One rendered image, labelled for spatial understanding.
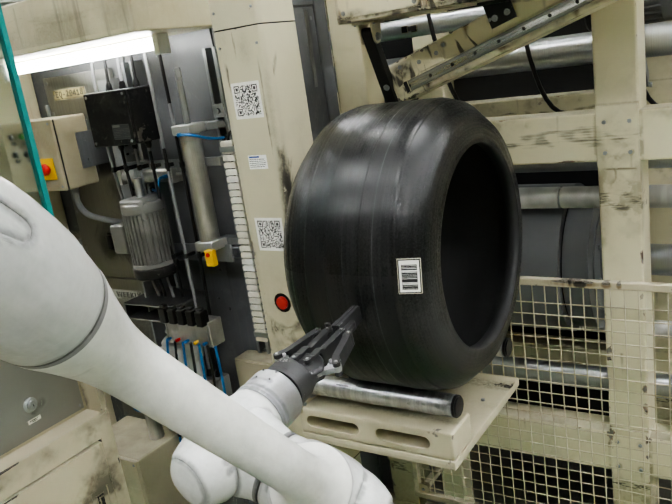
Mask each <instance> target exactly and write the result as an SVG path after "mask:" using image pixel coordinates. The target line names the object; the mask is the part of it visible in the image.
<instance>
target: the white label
mask: <svg viewBox="0 0 672 504"><path fill-rule="evenodd" d="M396 261H397V275H398V290H399V294H421V293H423V288H422V272H421V258H403V259H396Z"/></svg>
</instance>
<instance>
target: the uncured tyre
mask: <svg viewBox="0 0 672 504"><path fill-rule="evenodd" d="M283 252H284V267H285V276H286V282H287V287H288V291H289V296H290V299H291V303H292V306H293V309H294V311H295V314H296V316H297V318H298V321H299V323H300V325H301V327H302V328H303V330H304V332H305V334H307V333H309V332H310V331H312V330H313V329H315V328H317V327H319V328H320V329H321V330H323V329H324V328H325V326H324V323H327V322H329V323H330V324H331V325H332V324H333V323H334V322H335V321H336V320H337V319H339V318H340V317H341V316H342V315H343V314H344V313H345V312H346V311H347V310H348V309H349V308H350V307H351V306H352V305H353V306H360V311H361V315H362V319H363V321H362V322H361V323H360V324H359V325H358V326H357V328H356V330H355V331H354V332H353V333H352V334H353V338H354V343H355V345H354V347H353V349H352V351H351V353H350V355H349V357H348V359H347V361H346V362H345V364H344V366H343V374H345V375H347V376H349V377H351V376H354V377H351V378H353V379H357V380H362V381H369V382H375V383H382V384H389V385H396V386H403V387H410V388H416V389H423V390H424V389H433V388H439V389H443V390H448V389H454V388H458V387H461V386H463V385H464V384H466V383H467V382H469V381H470V380H471V379H472V378H473V377H475V376H476V375H477V374H478V373H479V372H481V371H482V370H483V369H484V368H486V367H487V366H488V365H489V364H490V363H491V361H492V360H493V359H494V357H495V356H496V354H497V353H498V351H499V349H500V347H501V345H502V343H503V341H504V339H505V337H506V334H507V332H508V329H509V326H510V323H511V319H512V316H513V312H514V308H515V304H516V299H517V294H518V288H519V281H520V273H521V262H522V213H521V202H520V194H519V188H518V182H517V177H516V173H515V169H514V165H513V162H512V159H511V156H510V153H509V150H508V148H507V145H506V143H505V141H504V139H503V137H502V136H501V134H500V132H499V131H498V130H497V128H496V127H495V126H494V125H493V124H492V123H491V122H490V121H489V120H488V119H487V118H486V117H485V116H483V115H482V114H481V113H480V112H479V111H478V110H477V109H476V108H475V107H473V106H472V105H471V104H469V103H467V102H464V101H460V100H455V99H451V98H445V97H438V98H428V99H418V100H408V101H398V102H388V103H378V104H367V105H362V106H359V107H356V108H354V109H351V110H349V111H347V112H345V113H342V114H341V115H339V116H337V117H336V118H334V119H333V120H332V121H331V122H329V123H328V124H327V125H326V126H325V127H324V129H323V130H322V131H321V132H320V133H319V135H318V136H317V138H316V139H315V141H314V142H313V144H312V146H311V147H310V149H309V151H308V152H307V154H306V156H305V158H304V159H303V161H302V163H301V165H300V167H299V169H298V171H297V174H296V176H295V179H294V182H293V185H292V188H291V192H290V195H289V200H288V204H287V210H286V216H285V224H284V240H283ZM403 258H421V272H422V288H423V293H421V294H399V290H398V275H397V261H396V259H403ZM358 377H361V378H358ZM365 378H368V379H365ZM372 379H375V380H372Z"/></svg>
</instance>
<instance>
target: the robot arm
mask: <svg viewBox="0 0 672 504"><path fill-rule="evenodd" d="M362 321H363V319H362V315H361V311H360V306H353V305H352V306H351V307H350V308H349V309H348V310H347V311H346V312H345V313H344V314H343V315H342V316H341V317H340V318H339V319H337V320H336V321H335V322H334V323H333V324H332V325H331V324H330V323H329V322H327V323H324V326H325V328H324V329H323V330H321V329H320V328H319V327H317V328H315V329H313V330H312V331H310V332H309V333H307V334H306V335H304V336H303V337H301V338H300V339H298V340H297V341H295V342H294V343H292V344H291V345H289V346H288V347H286V348H285V349H283V350H280V351H278V352H276V353H274V354H273V357H274V360H275V362H274V363H273V364H272V365H271V366H270V367H269V368H268V369H263V370H261V371H258V372H257V373H256V374H255V375H254V376H253V377H252V378H251V379H250V380H248V381H247V382H246V383H245V384H244V385H243V386H241V387H240V388H239V389H238V390H237V391H236V392H235V393H234V394H233V395H231V396H227V395H226V394H225V393H223V392H222V391H220V390H219V389H218V388H216V387H215V386H213V385H212V384H210V383H209V382H208V381H206V380H205V379H203V378H202V377H200V376H199V375H198V374H196V373H195V372H193V371H192V370H190V369H189V368H188V367H186V366H185V365H183V364H182V363H181V362H179V361H178V360H176V359H175V358H173V357H172V356H171V355H169V354H168V353H167V352H165V351H164V350H162V349H161V348H160V347H159V346H157V345H156V344H155V343H153V342H152V341H151V340H150V339H148V338H147V337H146V336H145V335H144V334H143V333H142V332H141V331H140V330H139V329H138V328H137V327H136V326H135V325H134V324H133V323H132V321H131V320H130V318H129V317H128V316H127V314H126V313H125V311H124V309H123V308H122V306H121V305H120V303H119V301H118V300H117V298H116V297H115V295H114V293H113V291H112V289H111V287H110V286H109V284H108V282H107V280H106V278H105V276H104V274H103V273H102V272H101V270H100V269H99V268H98V267H97V266H96V265H95V263H94V262H93V261H92V259H91V258H90V257H89V256H88V254H87V253H86V252H85V250H84V249H83V247H82V246H81V244H80V243H79V241H78V240H77V239H76V238H75V236H74V235H73V234H72V233H71V232H70V231H68V230H67V229H66V228H65V227H64V226H63V225H62V224H61V223H60V222H59V221H58V220H57V219H56V218H55V217H53V216H52V215H51V214H50V213H49V212H48V211H47V210H46V209H45V208H43V207H42V206H41V205H40V204H39V203H37V202H36V201H35V200H34V199H32V198H31V197H30V196H29V195H27V194H26V193H25V192H23V191H22V190H21V189H19V188H18V187H17V186H15V185H14V184H12V183H11V182H9V181H8V180H6V179H5V178H3V177H1V176H0V360H3V361H6V362H8V363H11V364H13V365H16V366H18V367H21V368H24V369H28V370H33V371H38V372H44V373H49V374H54V375H58V376H62V377H65V378H69V379H73V380H77V381H80V382H83V383H86V384H88V385H91V386H93V387H95V388H98V389H100V390H102V391H104V392H106V393H108V394H110V395H111V396H113V397H115V398H117V399H119V400H120V401H122V402H124V403H126V404H127V405H129V406H131V407H133V408H134V409H136V410H138V411H139V412H141V413H143V414H145V415H146V416H148V417H150V418H152V419H153V420H155V421H157V422H159V423H160V424H162V425H164V426H166V427H167V428H169V429H171V430H173V431H174V432H176V433H178V434H179V435H181V436H183V437H184V438H183V439H182V441H181V442H180V443H179V445H178V446H177V448H176V449H175V451H174V453H173V455H172V461H171V478H172V481H173V483H174V485H175V486H176V488H177V489H178V491H179V492H180V493H181V494H182V496H183V497H184V498H185V499H186V500H187V501H188V502H190V503H191V504H220V503H223V502H226V501H227V500H229V499H230V498H231V497H232V496H235V497H238V498H244V499H248V500H251V501H254V502H256V503H258V504H393V498H392V496H391V494H390V492H389V491H388V489H387V488H386V487H385V486H384V484H383V483H382V482H381V481H380V480H379V479H378V478H377V477H376V476H375V475H374V474H373V473H371V472H370V471H368V470H367V469H365V468H364V467H362V465H361V464H360V463H359V462H358V461H356V460H355V459H353V458H352V457H350V456H349V455H347V454H345V453H343V452H342V451H340V450H338V449H336V448H334V447H332V446H330V445H328V444H326V443H323V442H321V441H318V440H313V439H306V438H304V437H302V436H299V435H297V434H296V433H294V432H293V431H291V430H290V429H288V427H289V426H290V425H291V424H292V423H293V422H294V421H295V420H296V418H297V417H298V416H299V415H300V413H301V411H302V405H303V404H304V403H305V402H306V400H307V399H308V398H309V397H310V396H311V395H312V393H313V390H314V387H315V385H316V383H318V382H319V381H321V380H323V379H324V378H325V376H326V375H328V374H333V373H335V376H336V377H341V376H342V375H343V366H344V364H345V362H346V361H347V359H348V357H349V355H350V353H351V351H352V349H353V347H354V345H355V343H354V338H353V334H352V333H353V332H354V331H355V330H356V328H357V326H358V325H359V324H360V323H361V322H362ZM314 336H315V338H314ZM331 358H332V359H331ZM328 362H329V363H328Z"/></svg>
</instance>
